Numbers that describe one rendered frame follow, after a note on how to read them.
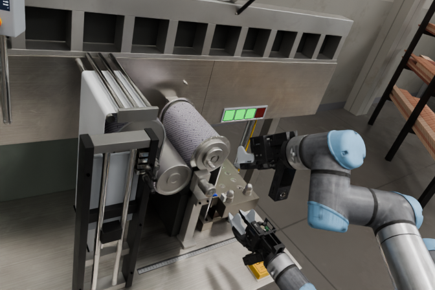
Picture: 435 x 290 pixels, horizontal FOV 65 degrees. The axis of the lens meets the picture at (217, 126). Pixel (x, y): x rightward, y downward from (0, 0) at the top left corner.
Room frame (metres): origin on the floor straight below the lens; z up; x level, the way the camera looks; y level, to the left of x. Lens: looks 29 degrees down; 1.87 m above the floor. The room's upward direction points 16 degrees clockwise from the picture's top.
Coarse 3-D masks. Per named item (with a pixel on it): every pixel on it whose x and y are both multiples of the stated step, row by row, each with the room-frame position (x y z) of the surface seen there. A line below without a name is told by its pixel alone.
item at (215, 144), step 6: (168, 108) 1.08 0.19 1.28; (210, 144) 0.89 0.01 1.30; (216, 144) 0.91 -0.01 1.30; (222, 144) 0.92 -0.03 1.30; (204, 150) 0.88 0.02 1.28; (198, 156) 0.87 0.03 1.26; (198, 162) 0.87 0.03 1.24; (222, 162) 0.94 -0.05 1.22; (204, 168) 0.89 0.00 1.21; (210, 168) 0.91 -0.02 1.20
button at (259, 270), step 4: (256, 264) 0.83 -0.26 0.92; (260, 264) 0.83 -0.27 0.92; (252, 268) 0.81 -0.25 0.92; (256, 268) 0.81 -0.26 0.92; (260, 268) 0.81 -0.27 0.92; (264, 268) 0.82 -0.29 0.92; (256, 272) 0.80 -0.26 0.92; (260, 272) 0.80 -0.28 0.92; (264, 272) 0.80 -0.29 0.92; (256, 276) 0.79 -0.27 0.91; (260, 276) 0.79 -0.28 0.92; (264, 276) 0.80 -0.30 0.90
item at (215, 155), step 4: (212, 148) 0.90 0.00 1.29; (216, 148) 0.90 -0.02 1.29; (220, 148) 0.92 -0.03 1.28; (208, 152) 0.89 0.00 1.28; (212, 152) 0.89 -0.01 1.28; (216, 152) 0.90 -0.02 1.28; (220, 152) 0.91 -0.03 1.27; (204, 156) 0.88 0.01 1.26; (208, 156) 0.88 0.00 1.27; (212, 156) 0.89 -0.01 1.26; (216, 156) 0.91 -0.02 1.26; (220, 156) 0.91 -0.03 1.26; (204, 160) 0.88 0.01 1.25; (208, 160) 0.89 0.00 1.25; (212, 160) 0.89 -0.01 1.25; (216, 160) 0.91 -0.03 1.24; (220, 160) 0.91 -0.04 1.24; (204, 164) 0.88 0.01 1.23; (216, 164) 0.91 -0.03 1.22
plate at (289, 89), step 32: (32, 64) 0.87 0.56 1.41; (64, 64) 0.92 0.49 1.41; (128, 64) 1.05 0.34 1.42; (160, 64) 1.12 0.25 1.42; (192, 64) 1.20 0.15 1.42; (224, 64) 1.30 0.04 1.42; (256, 64) 1.40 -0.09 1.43; (288, 64) 1.52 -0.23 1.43; (320, 64) 1.66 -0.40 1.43; (32, 96) 0.87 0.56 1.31; (64, 96) 0.93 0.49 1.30; (160, 96) 1.14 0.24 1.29; (192, 96) 1.22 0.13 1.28; (224, 96) 1.32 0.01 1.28; (256, 96) 1.44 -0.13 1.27; (288, 96) 1.57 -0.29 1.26; (320, 96) 1.72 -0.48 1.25; (0, 128) 0.81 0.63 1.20; (32, 128) 0.87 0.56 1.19; (64, 128) 0.93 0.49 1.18
